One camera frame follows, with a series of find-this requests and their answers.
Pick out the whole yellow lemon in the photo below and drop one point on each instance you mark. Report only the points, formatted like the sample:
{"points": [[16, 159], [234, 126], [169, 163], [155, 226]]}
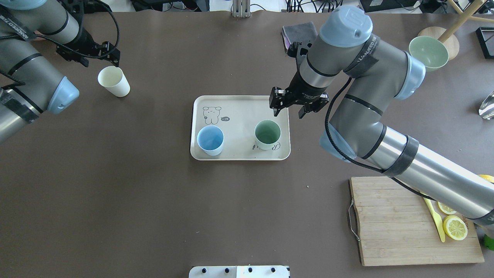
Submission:
{"points": [[488, 178]]}

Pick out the cream rabbit tray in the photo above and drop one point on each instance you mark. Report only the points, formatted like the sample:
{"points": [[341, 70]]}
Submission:
{"points": [[237, 116]]}

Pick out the lemon slice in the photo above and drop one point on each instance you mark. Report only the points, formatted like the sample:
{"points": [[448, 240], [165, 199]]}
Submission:
{"points": [[445, 209], [455, 228]]}

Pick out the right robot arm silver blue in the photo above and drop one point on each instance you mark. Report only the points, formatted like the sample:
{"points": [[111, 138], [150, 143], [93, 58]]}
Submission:
{"points": [[378, 73]]}

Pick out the grey folded cloth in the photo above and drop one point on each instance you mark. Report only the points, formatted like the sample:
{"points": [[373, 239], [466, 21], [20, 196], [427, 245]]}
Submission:
{"points": [[304, 33]]}

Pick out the yellow plastic knife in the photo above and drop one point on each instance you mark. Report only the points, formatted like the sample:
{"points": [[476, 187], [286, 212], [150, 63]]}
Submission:
{"points": [[437, 220]]}

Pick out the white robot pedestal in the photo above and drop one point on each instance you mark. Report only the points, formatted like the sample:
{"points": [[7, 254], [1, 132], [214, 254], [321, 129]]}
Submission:
{"points": [[248, 271]]}

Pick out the green lime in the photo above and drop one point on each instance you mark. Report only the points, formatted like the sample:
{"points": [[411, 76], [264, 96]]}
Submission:
{"points": [[488, 242]]}

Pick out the aluminium frame post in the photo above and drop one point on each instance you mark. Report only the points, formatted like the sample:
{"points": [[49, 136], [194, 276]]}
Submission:
{"points": [[241, 8]]}

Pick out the green bowl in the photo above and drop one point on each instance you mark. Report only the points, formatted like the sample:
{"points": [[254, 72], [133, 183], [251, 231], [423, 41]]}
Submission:
{"points": [[430, 51]]}

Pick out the blue plastic cup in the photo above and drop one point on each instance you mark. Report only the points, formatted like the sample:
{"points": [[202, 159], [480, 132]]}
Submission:
{"points": [[210, 139]]}

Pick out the cream plastic cup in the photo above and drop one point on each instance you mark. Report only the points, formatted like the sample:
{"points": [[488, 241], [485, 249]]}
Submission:
{"points": [[113, 79]]}

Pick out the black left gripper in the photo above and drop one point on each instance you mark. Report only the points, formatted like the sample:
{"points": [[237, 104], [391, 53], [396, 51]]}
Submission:
{"points": [[85, 41]]}

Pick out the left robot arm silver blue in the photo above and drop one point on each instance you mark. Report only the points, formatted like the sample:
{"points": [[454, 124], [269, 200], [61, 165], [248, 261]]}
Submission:
{"points": [[36, 85]]}

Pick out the wooden cutting board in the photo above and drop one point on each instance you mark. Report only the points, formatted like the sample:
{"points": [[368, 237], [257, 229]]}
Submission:
{"points": [[395, 227]]}

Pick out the green plastic cup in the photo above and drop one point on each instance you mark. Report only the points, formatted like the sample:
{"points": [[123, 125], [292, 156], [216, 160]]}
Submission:
{"points": [[267, 134]]}

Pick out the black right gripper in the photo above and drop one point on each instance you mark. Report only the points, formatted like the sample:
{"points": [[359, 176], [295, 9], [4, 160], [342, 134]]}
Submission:
{"points": [[304, 90]]}

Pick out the wooden cup stand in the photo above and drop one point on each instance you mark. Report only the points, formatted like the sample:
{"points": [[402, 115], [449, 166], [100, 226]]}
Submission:
{"points": [[447, 36]]}

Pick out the metal scoop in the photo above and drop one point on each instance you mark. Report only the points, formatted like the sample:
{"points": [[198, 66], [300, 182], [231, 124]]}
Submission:
{"points": [[486, 109]]}

